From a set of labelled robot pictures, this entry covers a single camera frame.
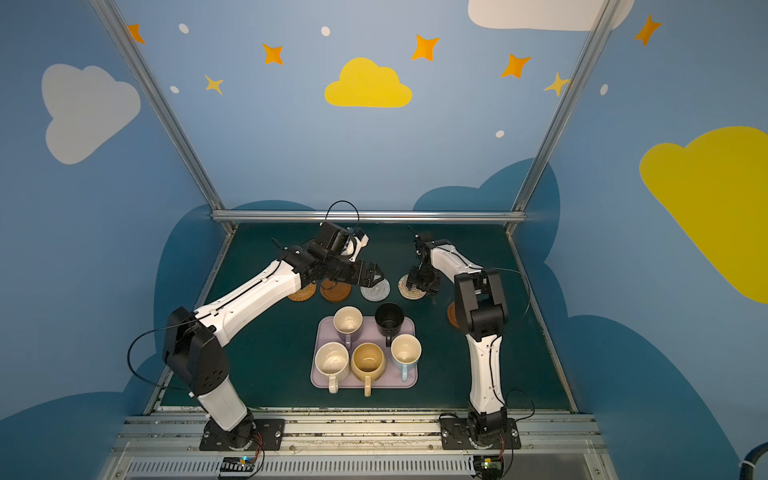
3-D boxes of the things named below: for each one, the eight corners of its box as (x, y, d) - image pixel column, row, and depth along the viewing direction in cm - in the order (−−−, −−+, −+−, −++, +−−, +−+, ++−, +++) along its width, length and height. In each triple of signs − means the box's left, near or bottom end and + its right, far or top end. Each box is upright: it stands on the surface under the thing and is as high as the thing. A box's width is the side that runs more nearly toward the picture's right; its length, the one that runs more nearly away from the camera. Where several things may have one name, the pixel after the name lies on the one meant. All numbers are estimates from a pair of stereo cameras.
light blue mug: (380, 370, 86) (380, 358, 79) (400, 341, 92) (402, 328, 84) (403, 387, 83) (405, 376, 76) (423, 356, 89) (426, 344, 81)
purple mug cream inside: (333, 349, 90) (329, 338, 84) (337, 318, 97) (334, 306, 90) (361, 349, 90) (359, 339, 84) (363, 318, 97) (361, 306, 91)
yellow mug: (367, 399, 81) (366, 391, 75) (348, 361, 87) (345, 351, 81) (395, 382, 84) (395, 373, 78) (374, 347, 90) (373, 336, 84)
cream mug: (316, 397, 81) (310, 388, 75) (322, 352, 89) (317, 341, 83) (348, 397, 81) (345, 388, 75) (352, 353, 89) (349, 341, 83)
